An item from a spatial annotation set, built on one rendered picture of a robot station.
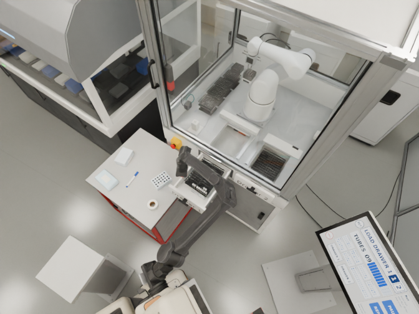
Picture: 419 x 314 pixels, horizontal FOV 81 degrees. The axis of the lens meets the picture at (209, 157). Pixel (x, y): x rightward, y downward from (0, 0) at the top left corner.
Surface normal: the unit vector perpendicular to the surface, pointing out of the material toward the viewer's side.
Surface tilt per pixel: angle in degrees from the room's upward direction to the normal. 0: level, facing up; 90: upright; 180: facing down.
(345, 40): 90
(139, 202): 0
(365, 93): 90
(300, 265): 5
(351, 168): 0
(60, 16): 41
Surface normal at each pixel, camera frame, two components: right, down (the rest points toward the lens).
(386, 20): 0.03, -0.51
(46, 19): -0.35, 0.07
